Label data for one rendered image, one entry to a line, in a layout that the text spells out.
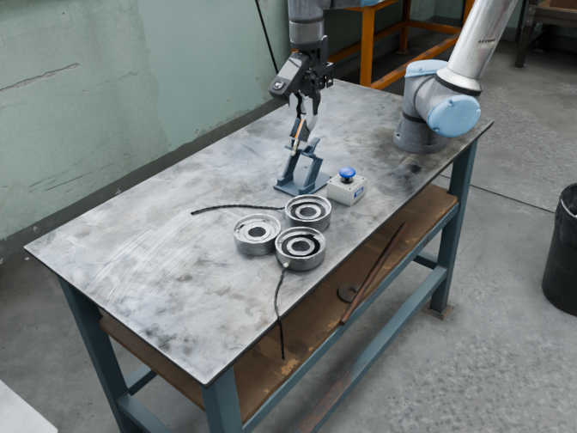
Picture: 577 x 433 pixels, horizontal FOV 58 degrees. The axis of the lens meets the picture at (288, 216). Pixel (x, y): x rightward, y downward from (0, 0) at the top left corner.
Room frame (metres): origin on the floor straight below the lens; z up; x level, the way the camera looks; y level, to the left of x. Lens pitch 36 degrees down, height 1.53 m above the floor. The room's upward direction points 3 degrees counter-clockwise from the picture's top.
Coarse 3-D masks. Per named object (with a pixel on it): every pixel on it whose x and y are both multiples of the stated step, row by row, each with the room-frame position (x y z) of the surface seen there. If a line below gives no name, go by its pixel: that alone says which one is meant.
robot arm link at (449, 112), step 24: (480, 0) 1.19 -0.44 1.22; (504, 0) 1.16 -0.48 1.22; (480, 24) 1.17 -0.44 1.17; (504, 24) 1.17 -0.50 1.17; (456, 48) 1.20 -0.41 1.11; (480, 48) 1.16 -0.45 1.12; (456, 72) 1.17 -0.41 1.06; (480, 72) 1.16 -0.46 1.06; (432, 96) 1.18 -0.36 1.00; (456, 96) 1.13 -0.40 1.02; (432, 120) 1.14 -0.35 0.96; (456, 120) 1.13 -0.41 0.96
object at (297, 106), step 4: (292, 96) 1.16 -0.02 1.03; (296, 96) 1.15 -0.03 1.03; (300, 96) 1.15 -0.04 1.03; (292, 100) 1.16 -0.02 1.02; (296, 100) 1.15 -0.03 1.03; (300, 100) 1.15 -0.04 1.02; (304, 100) 1.18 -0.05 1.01; (292, 104) 1.16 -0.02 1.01; (296, 104) 1.15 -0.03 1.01; (300, 104) 1.15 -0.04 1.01; (292, 108) 1.16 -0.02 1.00; (296, 108) 1.15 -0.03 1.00; (300, 108) 1.16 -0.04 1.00; (304, 108) 1.18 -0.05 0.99; (292, 112) 1.16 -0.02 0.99; (296, 112) 1.15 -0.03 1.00; (300, 112) 1.15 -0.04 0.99; (296, 116) 1.15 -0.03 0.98; (300, 116) 1.16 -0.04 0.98
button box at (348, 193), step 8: (336, 176) 1.09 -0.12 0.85; (360, 176) 1.09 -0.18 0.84; (328, 184) 1.07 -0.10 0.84; (336, 184) 1.06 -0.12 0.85; (344, 184) 1.06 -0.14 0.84; (352, 184) 1.05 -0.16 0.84; (360, 184) 1.05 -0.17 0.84; (328, 192) 1.07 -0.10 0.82; (336, 192) 1.05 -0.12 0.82; (344, 192) 1.04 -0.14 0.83; (352, 192) 1.03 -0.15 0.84; (360, 192) 1.05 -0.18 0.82; (336, 200) 1.05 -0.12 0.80; (344, 200) 1.03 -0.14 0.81; (352, 200) 1.03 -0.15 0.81
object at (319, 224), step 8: (296, 200) 1.02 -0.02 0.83; (304, 200) 1.02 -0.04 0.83; (312, 200) 1.02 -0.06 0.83; (320, 200) 1.01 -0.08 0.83; (288, 208) 0.99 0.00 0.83; (304, 208) 0.99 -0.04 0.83; (312, 208) 0.99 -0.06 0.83; (328, 208) 0.98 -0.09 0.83; (288, 216) 0.95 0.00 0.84; (304, 216) 0.95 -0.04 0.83; (312, 216) 0.95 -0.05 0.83; (328, 216) 0.94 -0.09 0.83; (296, 224) 0.93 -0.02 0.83; (304, 224) 0.92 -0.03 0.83; (312, 224) 0.92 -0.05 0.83; (320, 224) 0.93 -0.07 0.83
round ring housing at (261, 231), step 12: (252, 216) 0.96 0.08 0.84; (264, 216) 0.95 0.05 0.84; (240, 228) 0.93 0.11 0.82; (252, 228) 0.93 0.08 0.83; (264, 228) 0.92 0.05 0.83; (276, 228) 0.92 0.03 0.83; (240, 240) 0.87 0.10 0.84; (252, 240) 0.88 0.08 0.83; (252, 252) 0.86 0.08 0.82; (264, 252) 0.86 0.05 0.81
